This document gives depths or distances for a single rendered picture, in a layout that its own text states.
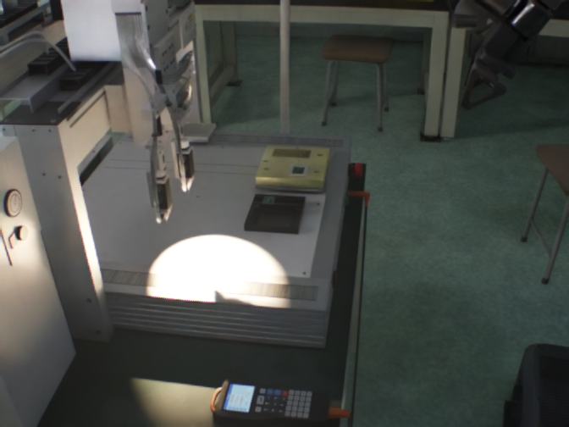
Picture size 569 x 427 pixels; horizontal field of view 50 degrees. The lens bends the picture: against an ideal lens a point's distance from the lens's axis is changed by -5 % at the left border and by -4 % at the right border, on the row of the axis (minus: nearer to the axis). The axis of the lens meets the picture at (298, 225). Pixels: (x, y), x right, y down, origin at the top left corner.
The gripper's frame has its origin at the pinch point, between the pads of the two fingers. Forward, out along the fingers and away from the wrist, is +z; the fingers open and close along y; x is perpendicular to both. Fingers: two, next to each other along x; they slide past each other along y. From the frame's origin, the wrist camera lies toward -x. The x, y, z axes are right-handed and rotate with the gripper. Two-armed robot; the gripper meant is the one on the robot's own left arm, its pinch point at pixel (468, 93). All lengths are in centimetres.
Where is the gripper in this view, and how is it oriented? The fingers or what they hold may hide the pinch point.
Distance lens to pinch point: 114.5
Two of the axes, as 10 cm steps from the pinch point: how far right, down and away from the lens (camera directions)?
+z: -4.7, 6.5, 6.0
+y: -2.8, 5.4, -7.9
